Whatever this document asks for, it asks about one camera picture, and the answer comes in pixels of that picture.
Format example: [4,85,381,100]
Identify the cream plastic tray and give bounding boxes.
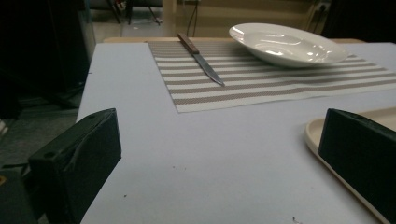
[304,106,396,224]

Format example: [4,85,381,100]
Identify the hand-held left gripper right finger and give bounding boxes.
[318,107,396,224]

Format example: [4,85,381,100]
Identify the black cable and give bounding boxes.
[186,2,200,38]

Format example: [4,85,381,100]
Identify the black stand legs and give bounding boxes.
[106,0,163,26]

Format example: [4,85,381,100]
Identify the striped placemat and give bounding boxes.
[147,40,396,114]

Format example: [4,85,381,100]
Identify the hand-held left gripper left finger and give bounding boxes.
[21,107,122,224]

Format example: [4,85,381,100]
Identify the white deep plate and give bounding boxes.
[228,22,349,69]

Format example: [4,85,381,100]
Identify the wooden-handled table knife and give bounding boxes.
[177,33,226,88]

